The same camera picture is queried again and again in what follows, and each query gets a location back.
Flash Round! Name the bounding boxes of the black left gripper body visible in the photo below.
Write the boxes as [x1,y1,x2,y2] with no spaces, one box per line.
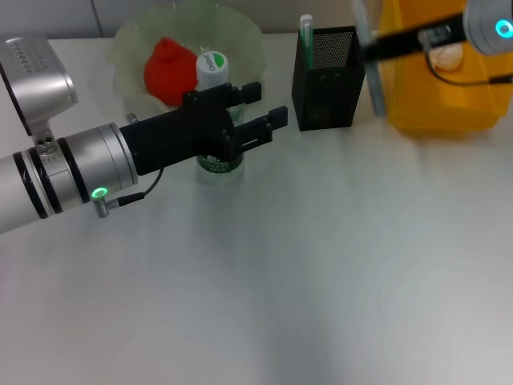
[119,83,239,177]

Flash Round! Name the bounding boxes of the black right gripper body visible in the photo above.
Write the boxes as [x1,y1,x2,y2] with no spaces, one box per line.
[379,14,469,62]

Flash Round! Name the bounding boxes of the white paper ball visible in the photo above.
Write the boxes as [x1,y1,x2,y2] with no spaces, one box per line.
[430,43,465,73]

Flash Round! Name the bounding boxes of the clear green-label water bottle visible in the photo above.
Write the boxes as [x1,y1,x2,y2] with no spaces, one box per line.
[195,51,246,187]

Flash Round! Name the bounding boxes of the grey marker pen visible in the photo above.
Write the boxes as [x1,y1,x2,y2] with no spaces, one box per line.
[351,0,389,118]

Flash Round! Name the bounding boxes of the orange fruit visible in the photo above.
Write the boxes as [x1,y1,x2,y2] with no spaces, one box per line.
[143,36,200,107]

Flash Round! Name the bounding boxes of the green pen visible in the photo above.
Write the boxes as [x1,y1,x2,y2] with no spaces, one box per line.
[298,14,316,71]

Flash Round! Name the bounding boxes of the pale green glass fruit bowl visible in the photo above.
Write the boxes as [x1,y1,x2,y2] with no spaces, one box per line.
[109,0,269,118]

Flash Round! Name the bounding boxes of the black mesh pen holder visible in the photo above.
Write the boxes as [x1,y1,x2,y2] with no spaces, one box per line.
[291,25,370,132]

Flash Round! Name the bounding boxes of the yellow plastic bin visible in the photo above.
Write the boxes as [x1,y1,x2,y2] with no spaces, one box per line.
[378,0,513,138]

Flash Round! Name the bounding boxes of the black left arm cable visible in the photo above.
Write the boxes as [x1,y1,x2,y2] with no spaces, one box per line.
[107,167,166,204]

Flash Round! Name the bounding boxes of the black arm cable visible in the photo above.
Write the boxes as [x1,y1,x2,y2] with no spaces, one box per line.
[107,167,166,204]
[423,38,513,87]

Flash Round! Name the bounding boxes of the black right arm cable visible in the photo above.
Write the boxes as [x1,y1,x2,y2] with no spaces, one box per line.
[423,38,513,87]

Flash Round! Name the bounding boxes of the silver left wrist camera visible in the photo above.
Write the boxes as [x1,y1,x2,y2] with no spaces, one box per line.
[0,34,79,156]

